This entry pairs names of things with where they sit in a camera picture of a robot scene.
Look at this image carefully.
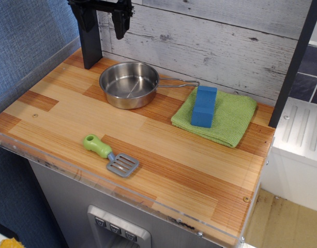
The white ribbed side cabinet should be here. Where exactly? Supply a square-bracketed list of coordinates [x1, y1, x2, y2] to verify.
[261, 98, 317, 211]

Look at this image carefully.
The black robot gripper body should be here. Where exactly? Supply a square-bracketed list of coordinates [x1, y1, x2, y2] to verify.
[68, 0, 134, 16]

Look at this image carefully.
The green handled toy spatula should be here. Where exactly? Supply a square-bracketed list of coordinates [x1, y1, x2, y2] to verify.
[83, 134, 140, 178]

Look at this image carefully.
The dark support post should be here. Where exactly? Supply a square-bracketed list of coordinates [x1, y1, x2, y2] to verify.
[268, 0, 317, 128]
[78, 11, 102, 69]

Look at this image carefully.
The silver dispenser button panel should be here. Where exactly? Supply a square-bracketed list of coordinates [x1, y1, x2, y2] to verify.
[87, 205, 152, 247]

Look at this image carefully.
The green microfiber cloth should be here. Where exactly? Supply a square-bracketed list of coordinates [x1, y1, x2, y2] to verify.
[171, 88, 257, 148]

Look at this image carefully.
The dark left support post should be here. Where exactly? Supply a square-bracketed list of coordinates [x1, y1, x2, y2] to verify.
[78, 11, 102, 69]

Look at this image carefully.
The dark right support post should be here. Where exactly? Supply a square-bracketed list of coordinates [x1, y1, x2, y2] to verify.
[268, 0, 317, 128]

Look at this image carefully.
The stainless steel pan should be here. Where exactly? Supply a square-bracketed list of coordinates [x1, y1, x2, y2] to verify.
[99, 61, 200, 110]

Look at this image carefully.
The yellow black object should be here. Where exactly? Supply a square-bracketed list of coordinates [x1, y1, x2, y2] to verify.
[0, 238, 25, 248]

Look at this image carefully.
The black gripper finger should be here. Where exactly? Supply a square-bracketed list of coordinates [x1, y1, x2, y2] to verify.
[112, 10, 130, 40]
[71, 5, 96, 33]

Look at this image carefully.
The blue wooden block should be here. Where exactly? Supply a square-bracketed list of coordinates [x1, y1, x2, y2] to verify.
[191, 86, 217, 128]

